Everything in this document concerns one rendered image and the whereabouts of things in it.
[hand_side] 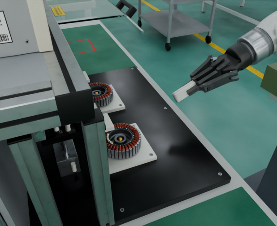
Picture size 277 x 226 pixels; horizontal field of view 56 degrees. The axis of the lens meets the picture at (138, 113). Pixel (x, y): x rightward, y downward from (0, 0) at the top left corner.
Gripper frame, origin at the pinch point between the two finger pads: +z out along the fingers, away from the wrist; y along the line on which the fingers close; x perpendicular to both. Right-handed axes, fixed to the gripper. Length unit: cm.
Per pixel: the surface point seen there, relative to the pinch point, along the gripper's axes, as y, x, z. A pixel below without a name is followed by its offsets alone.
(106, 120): -3.6, 9.3, 22.1
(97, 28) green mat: 98, -10, 6
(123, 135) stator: -2.3, 1.0, 21.2
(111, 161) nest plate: -7.8, 0.6, 27.1
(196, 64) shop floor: 162, -125, -69
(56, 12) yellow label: 25.2, 28.8, 18.4
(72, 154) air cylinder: -6.1, 8.2, 33.3
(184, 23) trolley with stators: 233, -117, -100
